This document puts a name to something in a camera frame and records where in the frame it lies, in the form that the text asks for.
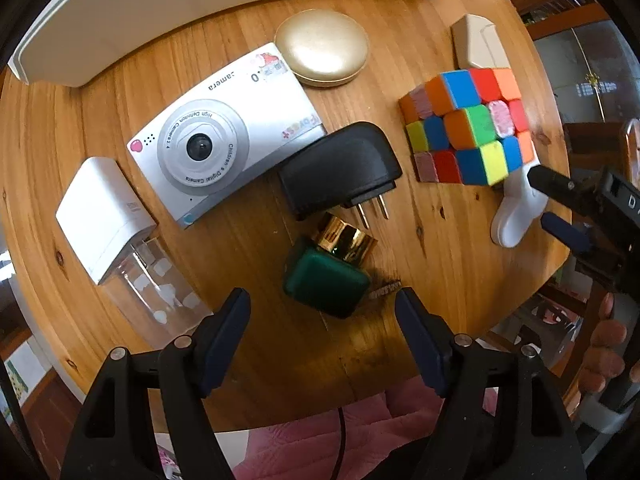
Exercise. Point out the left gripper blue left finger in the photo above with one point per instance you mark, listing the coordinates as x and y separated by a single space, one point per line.
221 334

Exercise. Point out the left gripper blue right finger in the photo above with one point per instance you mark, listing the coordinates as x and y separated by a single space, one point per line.
428 337

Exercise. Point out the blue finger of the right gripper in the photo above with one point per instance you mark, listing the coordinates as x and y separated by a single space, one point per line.
555 185
565 233

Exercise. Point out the white plastic hook holder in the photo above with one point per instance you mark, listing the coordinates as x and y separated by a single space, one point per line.
521 205

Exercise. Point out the clear square plastic cup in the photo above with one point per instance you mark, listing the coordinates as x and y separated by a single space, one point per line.
153 295

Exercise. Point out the green bottle with gold cap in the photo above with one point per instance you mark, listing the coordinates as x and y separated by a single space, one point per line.
324 271

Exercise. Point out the multicolour Rubik's cube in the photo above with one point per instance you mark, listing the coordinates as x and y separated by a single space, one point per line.
467 127

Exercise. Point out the white cube power adapter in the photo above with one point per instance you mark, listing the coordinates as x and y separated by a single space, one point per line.
101 217

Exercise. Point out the beige angular plastic box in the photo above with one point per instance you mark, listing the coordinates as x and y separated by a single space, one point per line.
477 43

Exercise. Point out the black wall charger plug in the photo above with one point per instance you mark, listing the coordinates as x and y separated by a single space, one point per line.
353 165

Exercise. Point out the white toy digital camera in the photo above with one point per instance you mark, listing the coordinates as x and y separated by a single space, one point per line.
226 131

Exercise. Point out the gold round compact case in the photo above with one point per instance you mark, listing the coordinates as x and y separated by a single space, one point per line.
324 48

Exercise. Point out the person's right hand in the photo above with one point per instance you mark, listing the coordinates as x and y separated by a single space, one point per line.
601 362

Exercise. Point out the wooden dining table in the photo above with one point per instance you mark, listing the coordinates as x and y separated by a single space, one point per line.
293 361

